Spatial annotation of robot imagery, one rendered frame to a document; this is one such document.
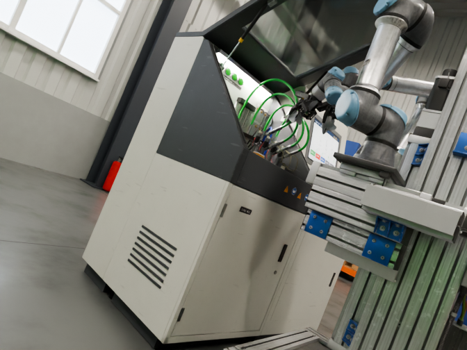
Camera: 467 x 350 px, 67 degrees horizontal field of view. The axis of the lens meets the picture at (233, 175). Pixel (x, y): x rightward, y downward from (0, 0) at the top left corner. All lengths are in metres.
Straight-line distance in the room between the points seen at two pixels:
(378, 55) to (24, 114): 4.67
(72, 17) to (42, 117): 1.40
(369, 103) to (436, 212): 0.44
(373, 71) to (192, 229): 0.95
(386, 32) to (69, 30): 4.63
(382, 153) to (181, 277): 0.94
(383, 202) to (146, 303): 1.10
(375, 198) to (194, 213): 0.77
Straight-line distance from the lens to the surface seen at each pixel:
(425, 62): 9.34
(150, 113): 2.10
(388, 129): 1.39
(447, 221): 1.15
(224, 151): 1.55
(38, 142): 5.53
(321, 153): 2.51
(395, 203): 1.17
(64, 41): 5.51
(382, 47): 1.44
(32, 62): 5.38
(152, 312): 1.69
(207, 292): 1.65
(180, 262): 1.58
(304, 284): 2.30
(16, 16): 5.30
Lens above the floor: 0.77
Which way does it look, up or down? 2 degrees up
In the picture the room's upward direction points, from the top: 22 degrees clockwise
